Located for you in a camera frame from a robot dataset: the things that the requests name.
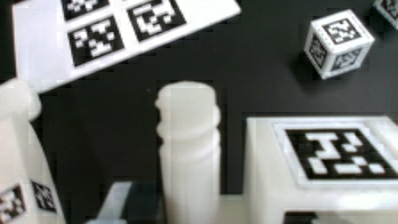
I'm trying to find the white chair leg with tag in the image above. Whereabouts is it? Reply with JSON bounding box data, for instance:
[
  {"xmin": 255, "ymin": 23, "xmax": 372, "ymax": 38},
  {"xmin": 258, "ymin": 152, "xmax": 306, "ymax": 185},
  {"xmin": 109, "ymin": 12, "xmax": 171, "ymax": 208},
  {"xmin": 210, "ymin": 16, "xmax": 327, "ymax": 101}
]
[{"xmin": 244, "ymin": 116, "xmax": 398, "ymax": 224}]

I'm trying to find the white chair seat part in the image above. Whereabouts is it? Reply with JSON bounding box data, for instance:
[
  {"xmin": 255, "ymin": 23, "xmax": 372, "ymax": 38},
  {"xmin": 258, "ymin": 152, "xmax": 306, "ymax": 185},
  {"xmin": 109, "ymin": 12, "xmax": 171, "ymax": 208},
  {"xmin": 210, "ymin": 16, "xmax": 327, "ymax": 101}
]
[{"xmin": 153, "ymin": 80, "xmax": 251, "ymax": 224}]

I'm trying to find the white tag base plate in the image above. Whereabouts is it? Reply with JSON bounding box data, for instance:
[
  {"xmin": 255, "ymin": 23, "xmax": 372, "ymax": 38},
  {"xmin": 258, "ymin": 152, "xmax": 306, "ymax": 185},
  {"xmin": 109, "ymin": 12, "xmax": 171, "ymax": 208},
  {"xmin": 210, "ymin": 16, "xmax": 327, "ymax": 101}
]
[{"xmin": 13, "ymin": 0, "xmax": 242, "ymax": 92}]

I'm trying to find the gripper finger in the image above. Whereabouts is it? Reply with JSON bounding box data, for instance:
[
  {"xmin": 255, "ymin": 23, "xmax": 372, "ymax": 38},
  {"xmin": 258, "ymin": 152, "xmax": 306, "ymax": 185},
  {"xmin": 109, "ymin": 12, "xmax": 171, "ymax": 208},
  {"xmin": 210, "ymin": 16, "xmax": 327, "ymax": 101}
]
[{"xmin": 86, "ymin": 180, "xmax": 162, "ymax": 224}]

